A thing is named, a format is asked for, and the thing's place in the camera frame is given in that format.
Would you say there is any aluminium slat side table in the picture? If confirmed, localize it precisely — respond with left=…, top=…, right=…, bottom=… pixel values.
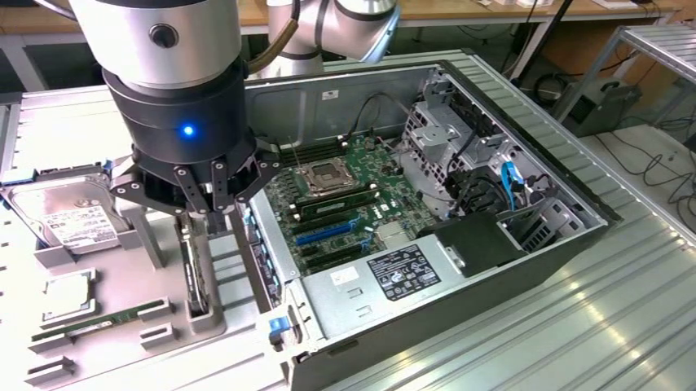
left=553, top=24, right=696, bottom=123

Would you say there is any black coiled floor cable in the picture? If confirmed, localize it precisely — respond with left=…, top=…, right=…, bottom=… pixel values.
left=534, top=72, right=568, bottom=103

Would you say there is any silver chipset heatsink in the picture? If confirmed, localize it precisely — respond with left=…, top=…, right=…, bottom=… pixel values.
left=372, top=222, right=410, bottom=248

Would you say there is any grey parts rack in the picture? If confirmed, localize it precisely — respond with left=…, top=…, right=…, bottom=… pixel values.
left=24, top=199, right=230, bottom=388

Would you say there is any open black PC case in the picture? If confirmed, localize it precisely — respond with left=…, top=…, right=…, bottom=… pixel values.
left=227, top=59, right=625, bottom=391

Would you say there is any black stand pole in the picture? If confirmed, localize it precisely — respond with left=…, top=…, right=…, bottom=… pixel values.
left=510, top=0, right=576, bottom=89

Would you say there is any black RAM slot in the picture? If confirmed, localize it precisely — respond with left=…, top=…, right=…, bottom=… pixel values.
left=279, top=151, right=351, bottom=167
left=267, top=141, right=347, bottom=158
left=271, top=146, right=348, bottom=163

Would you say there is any silver hard disk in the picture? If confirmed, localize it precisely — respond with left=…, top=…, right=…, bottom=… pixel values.
left=9, top=173, right=136, bottom=257

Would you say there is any black long expansion slot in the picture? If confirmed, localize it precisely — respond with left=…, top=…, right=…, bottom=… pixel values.
left=303, top=254, right=364, bottom=276
left=291, top=214, right=350, bottom=236
left=300, top=242, right=360, bottom=264

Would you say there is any silver CPU chip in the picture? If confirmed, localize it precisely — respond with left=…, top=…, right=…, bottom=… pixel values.
left=41, top=277, right=93, bottom=323

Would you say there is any long black wire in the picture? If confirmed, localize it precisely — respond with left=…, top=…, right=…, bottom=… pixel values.
left=347, top=92, right=415, bottom=138

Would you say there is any loose green RAM stick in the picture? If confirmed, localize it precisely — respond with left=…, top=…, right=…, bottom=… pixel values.
left=31, top=299, right=165, bottom=342

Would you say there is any socket locking lever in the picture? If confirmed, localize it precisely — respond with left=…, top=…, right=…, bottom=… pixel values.
left=287, top=135, right=306, bottom=172

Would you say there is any metal CPU socket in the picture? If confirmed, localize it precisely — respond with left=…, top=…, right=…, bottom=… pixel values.
left=292, top=160, right=360, bottom=197

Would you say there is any silver metal disk bay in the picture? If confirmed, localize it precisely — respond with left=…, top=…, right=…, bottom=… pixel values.
left=402, top=100, right=494, bottom=207

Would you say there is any wooden desk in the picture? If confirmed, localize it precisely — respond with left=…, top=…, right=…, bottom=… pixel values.
left=0, top=0, right=681, bottom=93

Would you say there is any green motherboard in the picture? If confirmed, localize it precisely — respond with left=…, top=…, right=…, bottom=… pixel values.
left=259, top=134, right=442, bottom=278

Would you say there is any installed green RAM stick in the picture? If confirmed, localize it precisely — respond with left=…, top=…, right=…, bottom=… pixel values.
left=296, top=190, right=377, bottom=216

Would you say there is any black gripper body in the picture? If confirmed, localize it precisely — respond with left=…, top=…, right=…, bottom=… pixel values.
left=103, top=60, right=260, bottom=196

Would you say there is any black floor machine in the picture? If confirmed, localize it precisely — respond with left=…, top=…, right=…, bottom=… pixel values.
left=562, top=79, right=644, bottom=138

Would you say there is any black cable on white table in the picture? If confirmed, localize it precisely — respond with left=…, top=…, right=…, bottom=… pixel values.
left=592, top=132, right=696, bottom=223

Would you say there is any black wire bundle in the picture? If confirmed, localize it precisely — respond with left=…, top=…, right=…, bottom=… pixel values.
left=443, top=165, right=515, bottom=217

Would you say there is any graphics card with fan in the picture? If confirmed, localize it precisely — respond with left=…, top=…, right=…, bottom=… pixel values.
left=173, top=210, right=212, bottom=317

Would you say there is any blue expansion slot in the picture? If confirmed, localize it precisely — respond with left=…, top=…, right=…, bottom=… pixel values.
left=295, top=225, right=355, bottom=246

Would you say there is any olive gripper cable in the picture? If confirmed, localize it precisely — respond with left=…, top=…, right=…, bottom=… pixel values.
left=247, top=0, right=303, bottom=77

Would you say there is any blue wire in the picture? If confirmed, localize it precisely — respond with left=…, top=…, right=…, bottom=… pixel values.
left=499, top=160, right=527, bottom=213

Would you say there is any silver power supply unit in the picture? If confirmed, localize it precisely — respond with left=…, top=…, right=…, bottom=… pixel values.
left=300, top=232, right=475, bottom=340

